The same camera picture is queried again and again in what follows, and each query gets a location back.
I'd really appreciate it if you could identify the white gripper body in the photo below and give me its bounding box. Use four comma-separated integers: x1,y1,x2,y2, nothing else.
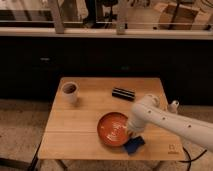
126,117,144,136

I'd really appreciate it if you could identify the orange ceramic bowl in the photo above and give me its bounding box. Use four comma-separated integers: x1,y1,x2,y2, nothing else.
97,112,129,147

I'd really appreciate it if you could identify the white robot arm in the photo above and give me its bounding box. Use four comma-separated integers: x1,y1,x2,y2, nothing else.
126,94,213,153

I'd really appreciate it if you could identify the blue sponge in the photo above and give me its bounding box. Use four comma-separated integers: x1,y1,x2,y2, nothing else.
123,136,145,155

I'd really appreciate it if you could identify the black rectangular box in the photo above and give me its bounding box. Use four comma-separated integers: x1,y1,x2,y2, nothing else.
112,88,135,101

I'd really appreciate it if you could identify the white clamp on table edge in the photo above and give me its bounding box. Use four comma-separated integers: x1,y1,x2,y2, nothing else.
167,100,179,114

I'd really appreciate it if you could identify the wooden table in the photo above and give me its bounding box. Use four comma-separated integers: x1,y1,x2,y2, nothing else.
38,77,184,161

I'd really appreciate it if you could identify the cardboard box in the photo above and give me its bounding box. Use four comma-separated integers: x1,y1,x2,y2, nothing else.
154,2,211,30

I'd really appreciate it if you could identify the black cable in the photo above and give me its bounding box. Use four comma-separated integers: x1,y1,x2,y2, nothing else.
179,146,208,171

